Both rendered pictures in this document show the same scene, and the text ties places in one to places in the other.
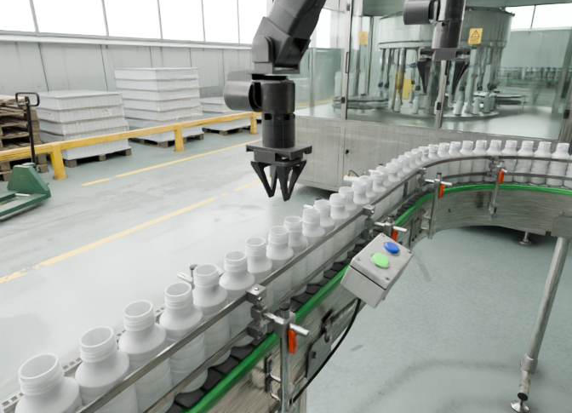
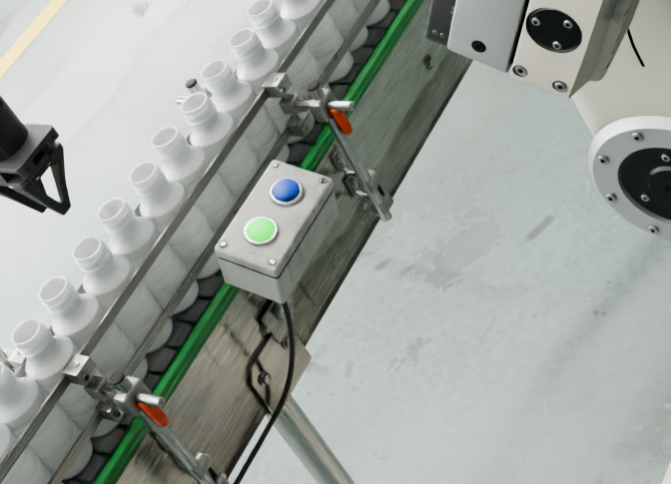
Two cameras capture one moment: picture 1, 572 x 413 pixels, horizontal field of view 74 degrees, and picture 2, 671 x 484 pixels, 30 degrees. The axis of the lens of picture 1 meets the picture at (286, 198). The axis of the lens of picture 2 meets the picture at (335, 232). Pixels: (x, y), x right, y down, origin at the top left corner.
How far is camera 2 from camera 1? 83 cm
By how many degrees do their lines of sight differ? 23
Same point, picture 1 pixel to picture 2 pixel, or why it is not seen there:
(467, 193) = not seen: outside the picture
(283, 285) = (139, 319)
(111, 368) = not seen: outside the picture
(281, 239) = (94, 263)
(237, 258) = (34, 329)
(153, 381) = not seen: outside the picture
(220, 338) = (60, 443)
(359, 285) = (246, 279)
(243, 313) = (81, 397)
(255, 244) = (60, 287)
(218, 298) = (24, 402)
